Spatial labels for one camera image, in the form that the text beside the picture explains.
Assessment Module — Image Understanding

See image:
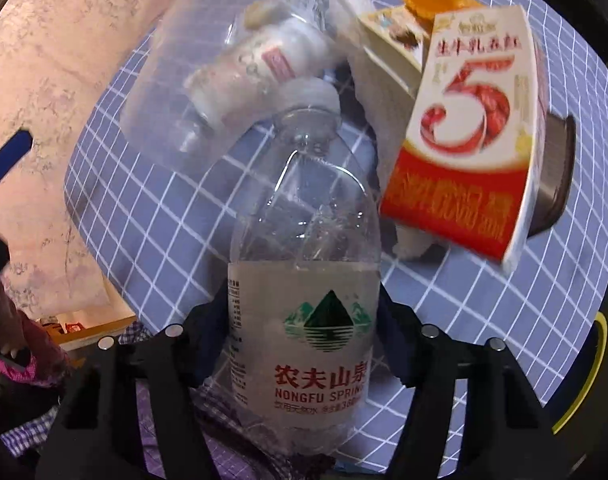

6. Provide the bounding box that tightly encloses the red and white carton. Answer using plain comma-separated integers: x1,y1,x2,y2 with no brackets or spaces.
379,5,547,276

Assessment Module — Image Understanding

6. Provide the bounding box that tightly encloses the small white plastic bottle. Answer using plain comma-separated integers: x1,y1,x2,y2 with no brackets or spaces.
184,27,335,126

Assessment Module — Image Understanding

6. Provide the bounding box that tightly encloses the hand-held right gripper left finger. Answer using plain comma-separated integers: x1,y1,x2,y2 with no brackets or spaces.
36,290,231,480

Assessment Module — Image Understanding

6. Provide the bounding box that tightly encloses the white paper tissue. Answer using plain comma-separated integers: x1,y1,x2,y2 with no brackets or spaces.
329,0,437,261

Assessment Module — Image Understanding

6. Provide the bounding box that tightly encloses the yellow cable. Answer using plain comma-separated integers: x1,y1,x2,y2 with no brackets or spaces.
559,310,608,431

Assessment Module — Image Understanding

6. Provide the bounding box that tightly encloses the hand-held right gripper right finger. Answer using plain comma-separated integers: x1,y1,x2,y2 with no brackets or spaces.
376,287,574,480

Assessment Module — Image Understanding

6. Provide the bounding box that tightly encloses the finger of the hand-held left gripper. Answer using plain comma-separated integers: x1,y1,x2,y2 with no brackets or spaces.
0,130,33,192

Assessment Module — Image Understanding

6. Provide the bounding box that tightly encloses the blue checked tablecloth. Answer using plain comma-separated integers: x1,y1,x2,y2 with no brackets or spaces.
64,0,608,466

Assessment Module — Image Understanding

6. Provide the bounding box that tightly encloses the clear plastic bin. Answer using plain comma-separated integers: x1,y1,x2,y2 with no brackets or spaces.
120,0,345,171

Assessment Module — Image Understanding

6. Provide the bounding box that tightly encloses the clear plastic water bottle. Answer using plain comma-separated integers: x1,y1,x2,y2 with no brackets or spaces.
226,78,385,466

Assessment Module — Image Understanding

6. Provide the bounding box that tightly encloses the cream drink carton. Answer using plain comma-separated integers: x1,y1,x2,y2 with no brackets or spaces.
356,7,435,101

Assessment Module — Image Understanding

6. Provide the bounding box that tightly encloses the metal bowl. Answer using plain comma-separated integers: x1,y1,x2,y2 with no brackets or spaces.
526,112,577,238

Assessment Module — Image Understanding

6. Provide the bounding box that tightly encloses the purple checked apron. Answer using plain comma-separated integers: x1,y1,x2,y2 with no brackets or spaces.
0,322,385,480

